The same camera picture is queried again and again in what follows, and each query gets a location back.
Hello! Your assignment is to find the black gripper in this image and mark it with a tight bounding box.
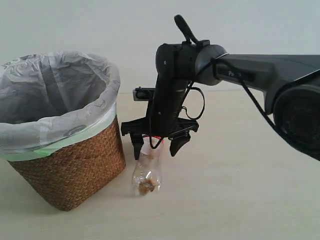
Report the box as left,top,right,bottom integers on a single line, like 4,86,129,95
120,100,199,160

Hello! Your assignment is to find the clear bottle red label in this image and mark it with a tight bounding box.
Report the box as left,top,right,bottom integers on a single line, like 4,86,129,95
131,135,164,196

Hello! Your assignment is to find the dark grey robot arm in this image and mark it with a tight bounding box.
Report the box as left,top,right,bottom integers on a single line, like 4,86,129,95
121,40,320,160

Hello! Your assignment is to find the brown woven wicker basket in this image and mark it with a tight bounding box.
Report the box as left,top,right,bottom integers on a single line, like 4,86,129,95
9,118,126,212

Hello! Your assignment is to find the white plastic trash bag liner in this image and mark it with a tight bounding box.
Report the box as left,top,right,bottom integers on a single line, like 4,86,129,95
0,51,121,162

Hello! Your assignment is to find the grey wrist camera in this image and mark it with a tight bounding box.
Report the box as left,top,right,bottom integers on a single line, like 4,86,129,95
132,87,155,102

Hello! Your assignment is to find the black cable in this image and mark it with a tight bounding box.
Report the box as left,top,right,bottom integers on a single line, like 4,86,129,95
147,13,320,162

